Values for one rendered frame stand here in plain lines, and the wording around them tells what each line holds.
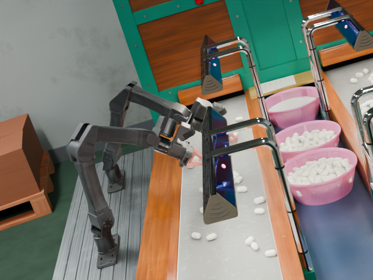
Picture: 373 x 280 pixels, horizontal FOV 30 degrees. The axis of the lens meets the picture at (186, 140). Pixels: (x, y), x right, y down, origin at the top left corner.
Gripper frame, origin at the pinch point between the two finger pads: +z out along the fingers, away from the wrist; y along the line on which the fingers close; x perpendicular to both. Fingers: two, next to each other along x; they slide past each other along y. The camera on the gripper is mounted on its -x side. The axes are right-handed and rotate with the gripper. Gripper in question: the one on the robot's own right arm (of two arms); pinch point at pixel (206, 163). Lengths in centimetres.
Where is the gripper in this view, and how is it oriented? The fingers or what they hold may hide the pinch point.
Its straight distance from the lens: 252.3
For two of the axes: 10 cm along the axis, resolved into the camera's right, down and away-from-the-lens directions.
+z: 9.2, 3.7, 1.3
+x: -3.9, 8.5, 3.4
